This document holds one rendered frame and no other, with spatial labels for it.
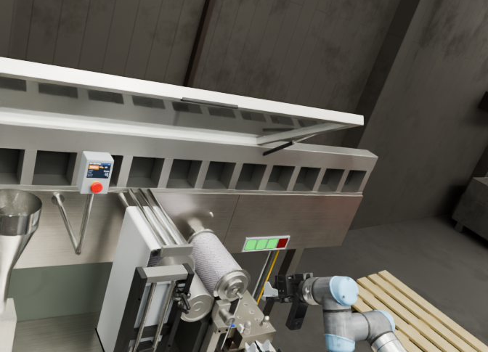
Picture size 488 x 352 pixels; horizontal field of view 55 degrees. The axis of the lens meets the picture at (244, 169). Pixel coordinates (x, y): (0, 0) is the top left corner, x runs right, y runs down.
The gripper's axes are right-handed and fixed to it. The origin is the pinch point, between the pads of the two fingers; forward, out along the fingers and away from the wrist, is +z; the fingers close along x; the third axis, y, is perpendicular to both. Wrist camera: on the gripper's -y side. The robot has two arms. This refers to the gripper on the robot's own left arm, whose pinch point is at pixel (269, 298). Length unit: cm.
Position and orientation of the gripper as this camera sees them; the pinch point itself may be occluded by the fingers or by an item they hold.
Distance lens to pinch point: 156.5
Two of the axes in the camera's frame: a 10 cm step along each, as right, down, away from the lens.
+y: -0.9, -9.8, 2.0
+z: -5.7, 2.2, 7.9
